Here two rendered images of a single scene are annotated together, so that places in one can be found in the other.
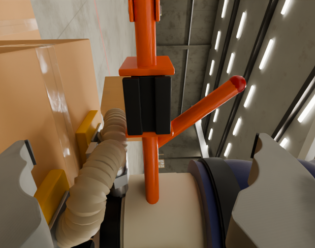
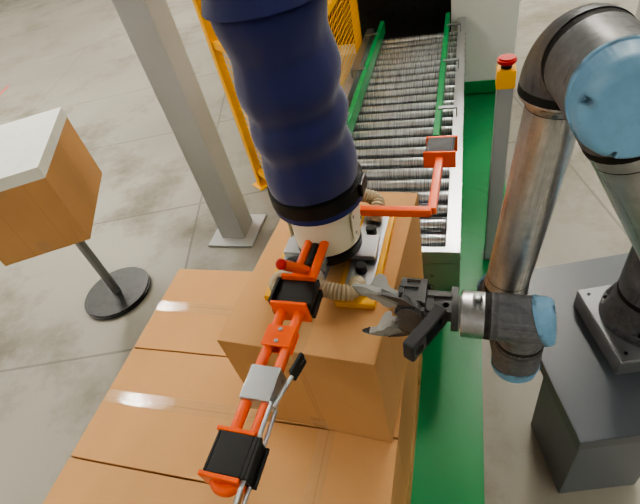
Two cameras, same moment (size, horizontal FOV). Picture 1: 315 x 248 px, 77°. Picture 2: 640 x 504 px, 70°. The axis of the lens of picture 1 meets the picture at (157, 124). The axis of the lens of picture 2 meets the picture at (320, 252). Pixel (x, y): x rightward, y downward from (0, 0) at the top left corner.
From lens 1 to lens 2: 0.89 m
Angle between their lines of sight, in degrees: 55
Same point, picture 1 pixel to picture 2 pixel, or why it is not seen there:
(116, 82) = (6, 242)
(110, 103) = (65, 230)
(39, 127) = (327, 325)
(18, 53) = (316, 354)
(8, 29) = (161, 401)
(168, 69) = (306, 307)
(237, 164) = (288, 200)
